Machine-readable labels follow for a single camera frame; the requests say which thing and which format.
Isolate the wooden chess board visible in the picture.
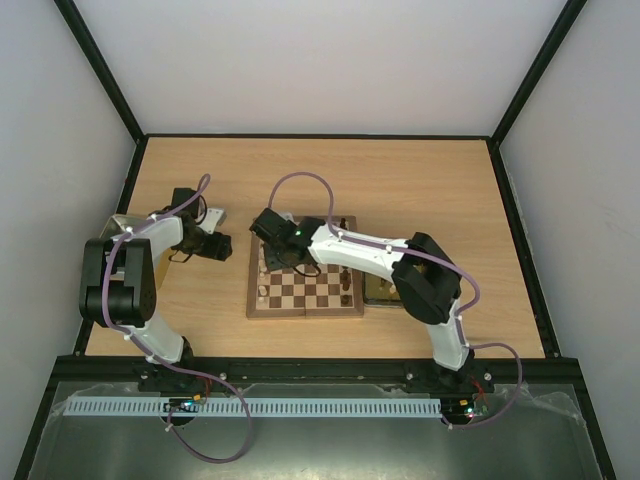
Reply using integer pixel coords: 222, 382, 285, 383
246, 236, 364, 320

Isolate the gold tin with pieces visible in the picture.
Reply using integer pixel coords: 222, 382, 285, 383
362, 273, 402, 308

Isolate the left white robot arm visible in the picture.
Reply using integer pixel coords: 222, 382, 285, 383
79, 188, 232, 365

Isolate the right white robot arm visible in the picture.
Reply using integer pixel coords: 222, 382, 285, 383
250, 208, 471, 392

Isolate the silver tin lid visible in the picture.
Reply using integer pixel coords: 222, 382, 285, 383
100, 214, 179, 296

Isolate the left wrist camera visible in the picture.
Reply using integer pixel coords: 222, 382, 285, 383
199, 207, 226, 234

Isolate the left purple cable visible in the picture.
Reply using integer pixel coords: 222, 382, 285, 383
102, 172, 254, 462

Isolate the purple cable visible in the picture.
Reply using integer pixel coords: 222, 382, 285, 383
102, 172, 254, 462
269, 171, 525, 429

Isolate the white slotted cable duct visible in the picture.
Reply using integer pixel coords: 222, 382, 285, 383
63, 396, 441, 419

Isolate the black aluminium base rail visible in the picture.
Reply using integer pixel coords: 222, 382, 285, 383
52, 355, 581, 396

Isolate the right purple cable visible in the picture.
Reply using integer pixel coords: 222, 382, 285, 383
269, 171, 525, 429

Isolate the black frame post left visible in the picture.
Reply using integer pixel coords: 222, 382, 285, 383
54, 0, 145, 145

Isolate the black frame post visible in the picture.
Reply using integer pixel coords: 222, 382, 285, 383
488, 0, 587, 149
54, 0, 145, 145

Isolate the black frame post right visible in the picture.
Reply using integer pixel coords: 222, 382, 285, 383
488, 0, 587, 149

